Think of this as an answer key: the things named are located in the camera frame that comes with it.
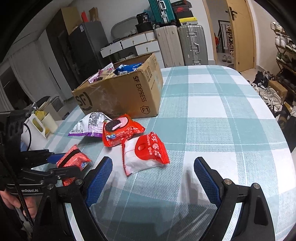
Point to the white drawer desk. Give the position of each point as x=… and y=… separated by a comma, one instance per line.
x=139, y=44

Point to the small cardboard box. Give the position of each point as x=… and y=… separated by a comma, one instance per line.
x=279, y=89

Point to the teal plaid tablecloth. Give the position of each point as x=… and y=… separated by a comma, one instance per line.
x=206, y=111

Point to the purple white snack bag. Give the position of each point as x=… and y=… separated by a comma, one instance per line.
x=90, y=126

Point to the red snack pack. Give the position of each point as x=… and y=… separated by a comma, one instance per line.
x=74, y=157

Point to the black refrigerator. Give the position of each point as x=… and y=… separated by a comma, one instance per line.
x=86, y=42

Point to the left hand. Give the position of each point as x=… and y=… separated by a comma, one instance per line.
x=12, y=202

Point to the wooden door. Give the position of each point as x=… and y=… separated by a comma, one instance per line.
x=243, y=34

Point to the shoe rack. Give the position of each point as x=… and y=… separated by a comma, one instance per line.
x=285, y=57

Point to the beige suitcase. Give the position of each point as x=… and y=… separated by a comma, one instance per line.
x=170, y=46

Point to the white container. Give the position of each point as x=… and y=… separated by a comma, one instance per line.
x=34, y=135

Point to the red white snack bag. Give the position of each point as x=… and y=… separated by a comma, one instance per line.
x=143, y=152

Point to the teal suitcase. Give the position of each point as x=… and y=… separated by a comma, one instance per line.
x=163, y=11

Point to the SF cardboard box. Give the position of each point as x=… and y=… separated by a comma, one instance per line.
x=137, y=93

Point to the stacked shoe boxes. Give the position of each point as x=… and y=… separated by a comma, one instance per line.
x=183, y=13

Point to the blue oreo pack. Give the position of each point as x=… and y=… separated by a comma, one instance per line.
x=126, y=68

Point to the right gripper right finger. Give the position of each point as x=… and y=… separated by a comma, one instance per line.
x=254, y=220

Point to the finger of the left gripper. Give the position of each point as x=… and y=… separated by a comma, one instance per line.
x=51, y=176
x=46, y=156

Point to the silver suitcase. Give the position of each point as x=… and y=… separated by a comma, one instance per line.
x=193, y=43

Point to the white noodle snack bag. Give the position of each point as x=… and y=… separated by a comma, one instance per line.
x=105, y=73

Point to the red oreo pack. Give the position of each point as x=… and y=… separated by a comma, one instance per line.
x=116, y=130

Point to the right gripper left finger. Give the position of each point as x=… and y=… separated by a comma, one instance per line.
x=52, y=221

